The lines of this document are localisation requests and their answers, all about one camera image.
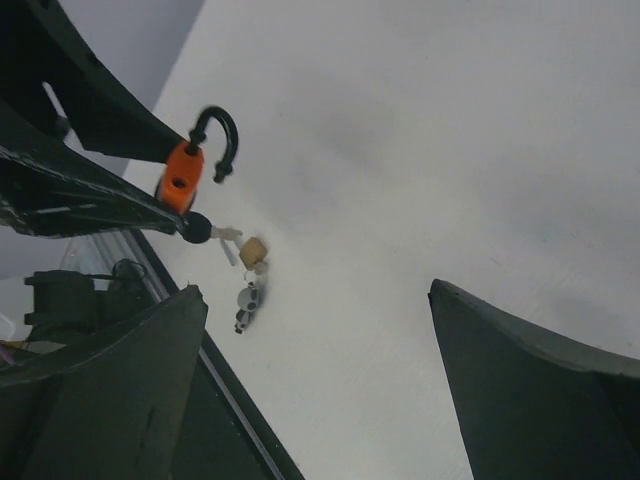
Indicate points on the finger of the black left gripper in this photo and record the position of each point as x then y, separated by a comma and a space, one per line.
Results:
48, 190
40, 49

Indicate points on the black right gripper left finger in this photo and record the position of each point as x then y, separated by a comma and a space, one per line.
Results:
109, 406

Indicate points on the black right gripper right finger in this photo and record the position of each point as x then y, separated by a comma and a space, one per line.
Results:
531, 403

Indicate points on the black-headed key bunch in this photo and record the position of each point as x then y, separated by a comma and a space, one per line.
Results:
198, 229

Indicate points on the small brass padlock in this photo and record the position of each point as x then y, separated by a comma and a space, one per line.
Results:
253, 255

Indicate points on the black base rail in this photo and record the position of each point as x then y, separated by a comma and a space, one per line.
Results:
224, 435

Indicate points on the panda keychain charm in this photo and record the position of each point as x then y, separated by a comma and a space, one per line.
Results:
249, 301

